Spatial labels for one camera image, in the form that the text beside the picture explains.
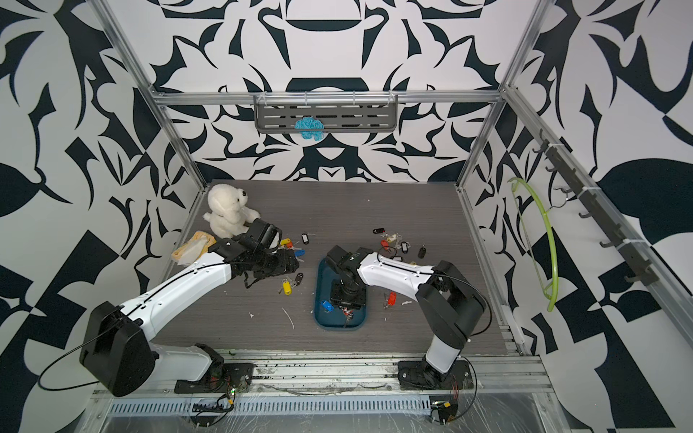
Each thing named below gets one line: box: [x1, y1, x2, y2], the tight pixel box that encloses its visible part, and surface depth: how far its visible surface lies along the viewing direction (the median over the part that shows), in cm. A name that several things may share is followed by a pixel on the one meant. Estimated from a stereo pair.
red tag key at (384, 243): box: [380, 232, 403, 250], surface depth 105 cm
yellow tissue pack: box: [171, 230, 217, 267], surface depth 97 cm
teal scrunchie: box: [294, 115, 325, 142], surface depth 93 cm
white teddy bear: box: [203, 183, 261, 240], surface depth 93 cm
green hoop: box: [507, 176, 560, 313], surface depth 66 cm
